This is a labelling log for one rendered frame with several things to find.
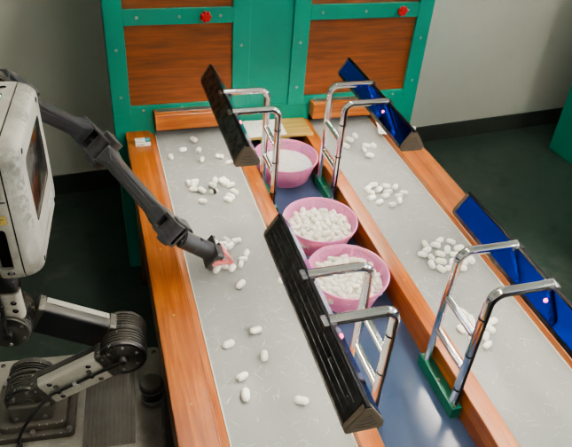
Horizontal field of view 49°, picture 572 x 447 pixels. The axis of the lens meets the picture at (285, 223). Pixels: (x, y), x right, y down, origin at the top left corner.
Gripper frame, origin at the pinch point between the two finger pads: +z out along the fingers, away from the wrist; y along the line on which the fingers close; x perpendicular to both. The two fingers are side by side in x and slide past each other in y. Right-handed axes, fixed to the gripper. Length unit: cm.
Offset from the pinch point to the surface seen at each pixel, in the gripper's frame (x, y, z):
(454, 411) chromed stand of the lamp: -25, -66, 38
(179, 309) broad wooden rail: 11.3, -17.9, -15.7
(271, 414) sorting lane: 2, -57, -1
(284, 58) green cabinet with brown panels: -48, 90, 17
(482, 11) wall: -131, 184, 152
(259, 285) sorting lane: -2.7, -10.6, 6.3
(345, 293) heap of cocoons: -17.6, -18.7, 27.5
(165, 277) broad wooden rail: 12.7, -3.3, -17.1
